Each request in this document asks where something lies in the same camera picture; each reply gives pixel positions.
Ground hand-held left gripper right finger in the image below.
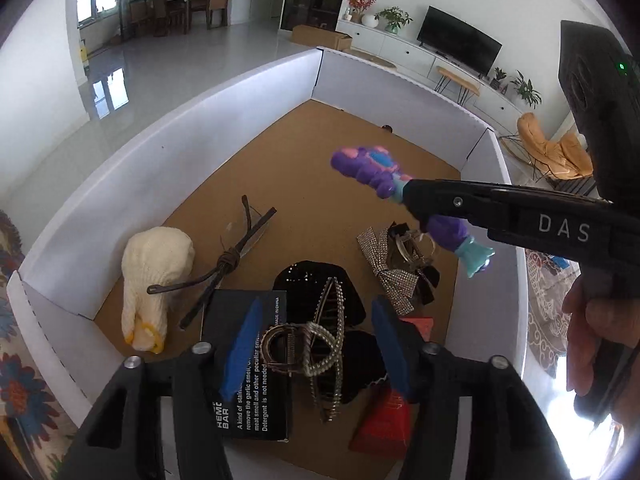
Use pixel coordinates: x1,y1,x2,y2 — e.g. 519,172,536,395
372,295,581,480

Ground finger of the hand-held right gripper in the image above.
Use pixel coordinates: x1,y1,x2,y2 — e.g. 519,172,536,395
404,178,613,261

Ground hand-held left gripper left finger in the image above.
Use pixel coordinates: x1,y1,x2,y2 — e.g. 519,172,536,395
60,297,265,480

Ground black printed box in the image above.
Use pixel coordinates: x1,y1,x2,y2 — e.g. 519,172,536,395
202,289,293,443

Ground dark claw hair clip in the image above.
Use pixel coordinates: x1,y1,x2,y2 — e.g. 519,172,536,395
387,224,437,268

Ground rhinestone bow hair clip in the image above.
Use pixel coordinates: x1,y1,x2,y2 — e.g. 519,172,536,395
357,222,441,317

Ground large rhinestone claw clip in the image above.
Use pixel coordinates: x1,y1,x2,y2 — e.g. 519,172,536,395
309,277,347,423

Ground red snack packet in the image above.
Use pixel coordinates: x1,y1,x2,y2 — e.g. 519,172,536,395
347,384,417,461

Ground clear glasses with brown cord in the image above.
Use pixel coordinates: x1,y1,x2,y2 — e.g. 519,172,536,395
147,195,278,331

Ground purple toy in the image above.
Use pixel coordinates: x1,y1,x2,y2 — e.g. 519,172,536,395
330,146,496,279

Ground cream knitted glove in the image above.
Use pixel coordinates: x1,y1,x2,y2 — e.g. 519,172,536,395
121,226,196,353

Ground white cardboard box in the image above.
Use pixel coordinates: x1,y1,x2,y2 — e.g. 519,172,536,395
7,47,531,480

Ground person's right hand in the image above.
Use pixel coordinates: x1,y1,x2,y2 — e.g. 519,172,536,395
562,277,635,393

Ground orange lounge chair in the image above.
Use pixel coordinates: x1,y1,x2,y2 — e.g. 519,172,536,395
515,112,596,181

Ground large leafy potted plant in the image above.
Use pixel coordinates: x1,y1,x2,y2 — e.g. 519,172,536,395
510,71,543,108

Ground wooden bench with hairpin legs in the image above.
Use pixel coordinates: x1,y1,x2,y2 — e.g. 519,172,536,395
435,66,481,106

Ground black television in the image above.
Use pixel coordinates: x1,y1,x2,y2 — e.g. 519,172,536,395
416,6,502,78

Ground white television cabinet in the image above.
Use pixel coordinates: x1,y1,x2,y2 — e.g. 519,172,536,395
337,20,526,126

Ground green potted plant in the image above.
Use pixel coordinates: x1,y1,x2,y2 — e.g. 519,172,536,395
375,6,413,36

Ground brown cardboard carton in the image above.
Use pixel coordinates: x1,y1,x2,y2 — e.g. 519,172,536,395
291,25,353,51

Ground red flowers in vase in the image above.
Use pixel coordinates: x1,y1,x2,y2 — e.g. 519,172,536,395
346,0,376,23

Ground floral patterned cloth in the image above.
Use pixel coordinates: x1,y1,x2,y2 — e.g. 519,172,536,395
0,210,76,480

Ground wooden dining chair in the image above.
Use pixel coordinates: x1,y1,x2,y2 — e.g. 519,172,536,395
204,0,233,31
129,0,150,39
150,0,172,37

